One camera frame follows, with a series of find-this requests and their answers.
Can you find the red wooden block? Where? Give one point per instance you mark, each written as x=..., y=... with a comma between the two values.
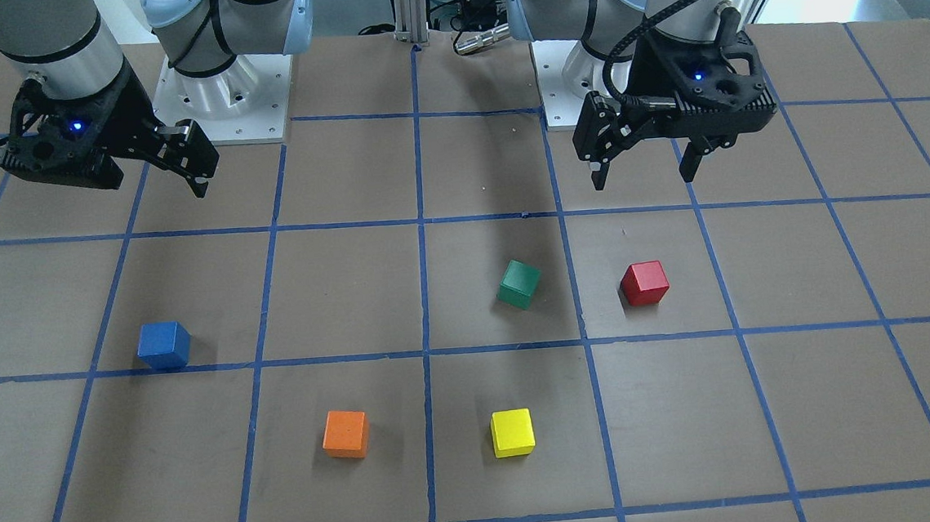
x=644, y=283

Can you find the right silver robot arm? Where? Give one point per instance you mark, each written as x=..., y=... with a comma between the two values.
x=66, y=45

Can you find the green wooden block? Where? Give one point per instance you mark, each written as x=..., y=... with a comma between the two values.
x=518, y=285

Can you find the black power adapter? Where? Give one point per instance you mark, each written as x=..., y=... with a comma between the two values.
x=478, y=14

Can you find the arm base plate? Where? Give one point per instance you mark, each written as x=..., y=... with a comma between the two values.
x=565, y=72
x=246, y=104

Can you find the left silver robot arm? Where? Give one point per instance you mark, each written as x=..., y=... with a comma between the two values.
x=609, y=30

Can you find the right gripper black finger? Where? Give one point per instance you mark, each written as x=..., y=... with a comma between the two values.
x=198, y=183

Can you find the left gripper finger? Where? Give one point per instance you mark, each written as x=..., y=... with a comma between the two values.
x=599, y=168
x=696, y=149

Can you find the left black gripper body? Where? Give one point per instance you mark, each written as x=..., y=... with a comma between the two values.
x=650, y=68

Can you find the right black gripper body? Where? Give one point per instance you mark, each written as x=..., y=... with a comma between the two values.
x=129, y=107

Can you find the yellow wooden block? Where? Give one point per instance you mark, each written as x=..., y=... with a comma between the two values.
x=512, y=432

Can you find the blue wooden block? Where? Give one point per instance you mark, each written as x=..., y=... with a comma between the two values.
x=164, y=345

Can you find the aluminium frame post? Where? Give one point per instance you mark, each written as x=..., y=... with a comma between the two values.
x=411, y=24

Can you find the orange wooden block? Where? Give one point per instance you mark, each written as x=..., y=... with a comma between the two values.
x=346, y=434

